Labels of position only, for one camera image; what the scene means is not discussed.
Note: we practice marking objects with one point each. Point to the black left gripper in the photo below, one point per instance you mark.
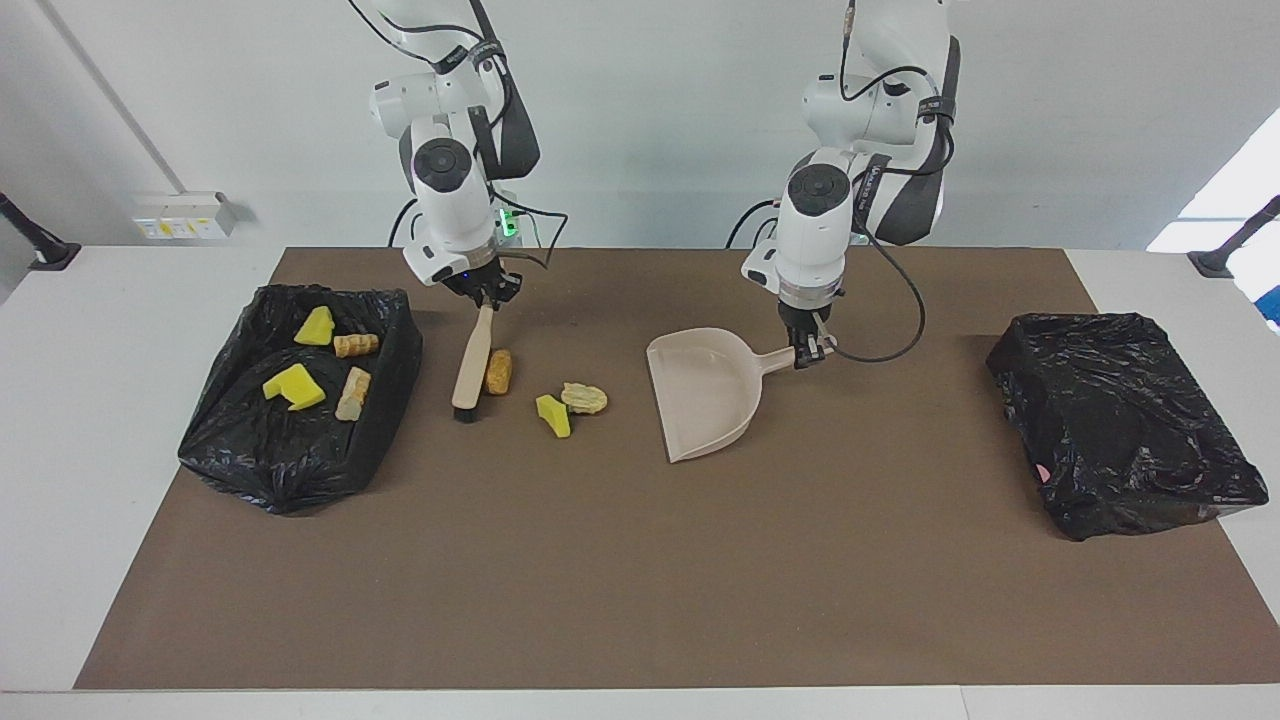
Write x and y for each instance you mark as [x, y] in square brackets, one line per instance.
[805, 320]

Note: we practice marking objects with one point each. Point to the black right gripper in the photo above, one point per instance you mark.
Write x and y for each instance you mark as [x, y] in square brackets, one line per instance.
[485, 280]

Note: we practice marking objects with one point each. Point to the beige hand brush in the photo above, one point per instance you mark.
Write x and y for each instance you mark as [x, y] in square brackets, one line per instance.
[472, 360]

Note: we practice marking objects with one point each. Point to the brown oval bread roll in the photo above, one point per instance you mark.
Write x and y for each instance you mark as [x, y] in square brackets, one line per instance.
[499, 372]

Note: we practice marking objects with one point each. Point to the beige plastic dustpan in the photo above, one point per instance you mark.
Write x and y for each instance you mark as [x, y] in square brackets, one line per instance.
[700, 390]

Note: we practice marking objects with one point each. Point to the ridged golden pastry piece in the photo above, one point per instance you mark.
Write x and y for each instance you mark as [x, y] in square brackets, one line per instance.
[356, 346]

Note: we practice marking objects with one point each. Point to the yellow green sponge wedge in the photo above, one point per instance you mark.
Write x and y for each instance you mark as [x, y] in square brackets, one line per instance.
[316, 330]

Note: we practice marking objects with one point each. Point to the notched yellow sponge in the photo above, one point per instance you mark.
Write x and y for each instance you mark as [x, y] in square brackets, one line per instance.
[292, 385]

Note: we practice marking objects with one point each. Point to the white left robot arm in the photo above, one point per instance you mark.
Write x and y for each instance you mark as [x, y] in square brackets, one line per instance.
[810, 240]

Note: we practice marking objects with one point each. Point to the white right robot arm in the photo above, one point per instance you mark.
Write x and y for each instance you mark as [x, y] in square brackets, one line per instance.
[445, 210]

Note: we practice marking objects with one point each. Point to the open bin with black bag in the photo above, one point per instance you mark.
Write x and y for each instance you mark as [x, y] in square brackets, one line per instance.
[280, 460]

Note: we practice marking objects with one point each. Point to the black bag covered bin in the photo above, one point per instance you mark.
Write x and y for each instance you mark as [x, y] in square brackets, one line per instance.
[1120, 420]

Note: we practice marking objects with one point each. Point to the small yellow green sponge piece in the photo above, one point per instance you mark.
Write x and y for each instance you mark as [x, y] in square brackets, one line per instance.
[555, 418]

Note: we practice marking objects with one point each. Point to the beige rock piece left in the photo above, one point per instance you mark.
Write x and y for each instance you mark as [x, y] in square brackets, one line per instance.
[585, 398]

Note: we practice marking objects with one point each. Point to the brown table mat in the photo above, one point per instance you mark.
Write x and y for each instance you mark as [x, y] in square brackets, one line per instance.
[500, 600]

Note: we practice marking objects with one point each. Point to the black clamp stand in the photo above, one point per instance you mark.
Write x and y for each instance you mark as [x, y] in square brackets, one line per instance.
[1215, 263]
[55, 255]

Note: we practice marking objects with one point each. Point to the white wall power outlet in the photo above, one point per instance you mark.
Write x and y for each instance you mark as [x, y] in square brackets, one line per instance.
[185, 225]

